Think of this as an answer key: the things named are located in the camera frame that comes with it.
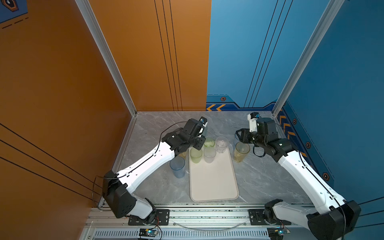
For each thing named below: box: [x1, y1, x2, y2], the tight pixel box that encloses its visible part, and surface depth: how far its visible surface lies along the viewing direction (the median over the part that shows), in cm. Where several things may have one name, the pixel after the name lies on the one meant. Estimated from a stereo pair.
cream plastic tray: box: [188, 146, 240, 202], surface depth 91 cm
